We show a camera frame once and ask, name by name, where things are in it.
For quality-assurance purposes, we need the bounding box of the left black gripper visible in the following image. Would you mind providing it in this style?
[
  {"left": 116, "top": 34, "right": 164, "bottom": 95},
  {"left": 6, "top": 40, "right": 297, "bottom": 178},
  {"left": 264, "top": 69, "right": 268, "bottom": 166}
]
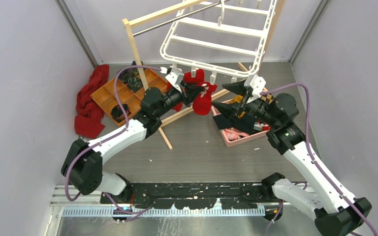
[{"left": 155, "top": 81, "right": 203, "bottom": 118}]

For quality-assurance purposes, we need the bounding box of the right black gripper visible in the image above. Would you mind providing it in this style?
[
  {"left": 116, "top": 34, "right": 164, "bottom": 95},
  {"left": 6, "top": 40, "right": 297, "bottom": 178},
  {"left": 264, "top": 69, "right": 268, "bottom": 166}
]
[{"left": 211, "top": 78, "right": 279, "bottom": 127}]

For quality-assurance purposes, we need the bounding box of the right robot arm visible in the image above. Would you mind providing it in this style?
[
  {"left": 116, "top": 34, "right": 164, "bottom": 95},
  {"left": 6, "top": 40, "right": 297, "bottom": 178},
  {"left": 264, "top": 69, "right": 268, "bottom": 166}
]
[{"left": 212, "top": 79, "right": 372, "bottom": 236}]

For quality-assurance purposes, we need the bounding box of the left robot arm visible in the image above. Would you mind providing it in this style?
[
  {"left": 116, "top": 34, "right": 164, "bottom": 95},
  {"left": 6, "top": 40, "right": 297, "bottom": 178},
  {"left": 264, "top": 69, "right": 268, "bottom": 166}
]
[{"left": 61, "top": 82, "right": 207, "bottom": 204}]

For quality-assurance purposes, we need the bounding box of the white plastic clip hanger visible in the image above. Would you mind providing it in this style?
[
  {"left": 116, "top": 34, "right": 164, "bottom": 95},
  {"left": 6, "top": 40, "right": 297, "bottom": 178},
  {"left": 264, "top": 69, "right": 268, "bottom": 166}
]
[{"left": 159, "top": 0, "right": 285, "bottom": 84}]

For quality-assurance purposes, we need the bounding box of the mustard yellow sock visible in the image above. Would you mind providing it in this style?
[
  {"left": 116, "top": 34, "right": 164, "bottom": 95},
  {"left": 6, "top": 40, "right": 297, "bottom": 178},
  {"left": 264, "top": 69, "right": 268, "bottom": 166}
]
[{"left": 231, "top": 95, "right": 243, "bottom": 103}]

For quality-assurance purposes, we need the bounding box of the argyle brown sock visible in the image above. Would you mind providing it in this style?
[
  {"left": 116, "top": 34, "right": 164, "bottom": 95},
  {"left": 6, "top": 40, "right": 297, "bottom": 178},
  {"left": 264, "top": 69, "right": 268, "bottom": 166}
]
[{"left": 261, "top": 94, "right": 274, "bottom": 104}]

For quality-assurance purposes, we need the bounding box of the pink sock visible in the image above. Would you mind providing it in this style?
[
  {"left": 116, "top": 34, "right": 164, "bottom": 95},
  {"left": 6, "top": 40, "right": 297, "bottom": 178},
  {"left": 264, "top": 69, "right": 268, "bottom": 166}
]
[{"left": 223, "top": 128, "right": 249, "bottom": 141}]

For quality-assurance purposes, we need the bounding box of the pink plastic basket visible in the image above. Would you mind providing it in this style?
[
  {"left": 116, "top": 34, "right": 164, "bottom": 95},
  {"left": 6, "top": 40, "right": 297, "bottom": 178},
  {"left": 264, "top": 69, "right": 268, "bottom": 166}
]
[{"left": 211, "top": 89, "right": 268, "bottom": 148}]

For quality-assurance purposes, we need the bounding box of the rolled dark green sock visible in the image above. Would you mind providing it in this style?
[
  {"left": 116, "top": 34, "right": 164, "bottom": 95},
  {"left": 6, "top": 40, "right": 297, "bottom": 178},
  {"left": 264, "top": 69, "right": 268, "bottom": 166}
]
[{"left": 127, "top": 77, "right": 143, "bottom": 93}]

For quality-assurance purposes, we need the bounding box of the rolled teal sock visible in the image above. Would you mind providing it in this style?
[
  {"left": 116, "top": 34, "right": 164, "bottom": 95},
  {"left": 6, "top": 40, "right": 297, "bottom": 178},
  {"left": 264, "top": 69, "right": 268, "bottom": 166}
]
[{"left": 130, "top": 60, "right": 144, "bottom": 76}]

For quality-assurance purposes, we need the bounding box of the wooden compartment tray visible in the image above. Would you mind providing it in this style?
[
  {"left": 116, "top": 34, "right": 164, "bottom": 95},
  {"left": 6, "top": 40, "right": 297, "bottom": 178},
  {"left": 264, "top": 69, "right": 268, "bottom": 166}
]
[{"left": 91, "top": 69, "right": 167, "bottom": 126}]

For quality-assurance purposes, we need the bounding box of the rolled black orange sock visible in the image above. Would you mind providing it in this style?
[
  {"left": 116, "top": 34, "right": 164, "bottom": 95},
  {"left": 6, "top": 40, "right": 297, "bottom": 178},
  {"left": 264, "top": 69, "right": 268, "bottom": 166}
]
[{"left": 110, "top": 104, "right": 131, "bottom": 123}]

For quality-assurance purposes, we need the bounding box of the red cloth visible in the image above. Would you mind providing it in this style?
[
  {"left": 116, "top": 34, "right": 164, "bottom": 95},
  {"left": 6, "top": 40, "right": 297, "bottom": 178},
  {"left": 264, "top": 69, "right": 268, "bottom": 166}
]
[{"left": 74, "top": 64, "right": 109, "bottom": 139}]

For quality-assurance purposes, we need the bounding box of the wooden drying rack frame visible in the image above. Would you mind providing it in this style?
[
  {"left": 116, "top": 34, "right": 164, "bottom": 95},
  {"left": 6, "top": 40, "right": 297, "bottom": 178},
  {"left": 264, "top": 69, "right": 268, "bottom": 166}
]
[{"left": 122, "top": 0, "right": 286, "bottom": 151}]

